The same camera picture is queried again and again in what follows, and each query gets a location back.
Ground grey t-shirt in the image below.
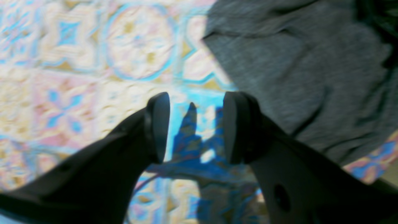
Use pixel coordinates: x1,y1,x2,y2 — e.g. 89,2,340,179
203,0,397,165

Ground patterned tablecloth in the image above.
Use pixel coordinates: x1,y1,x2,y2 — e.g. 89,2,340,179
1,0,397,224

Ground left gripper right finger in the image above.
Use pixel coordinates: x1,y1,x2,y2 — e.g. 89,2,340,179
223,92,397,224

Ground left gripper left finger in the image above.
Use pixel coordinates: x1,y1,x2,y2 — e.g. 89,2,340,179
1,92,170,224

